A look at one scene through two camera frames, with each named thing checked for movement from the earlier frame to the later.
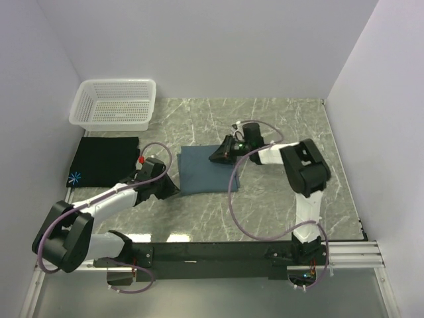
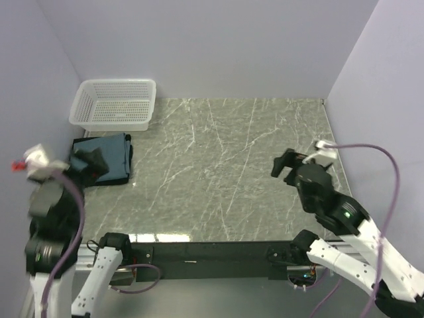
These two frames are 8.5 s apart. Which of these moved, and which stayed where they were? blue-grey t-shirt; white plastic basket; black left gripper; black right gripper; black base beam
Moved: blue-grey t-shirt; black left gripper; black right gripper
Stayed: black base beam; white plastic basket
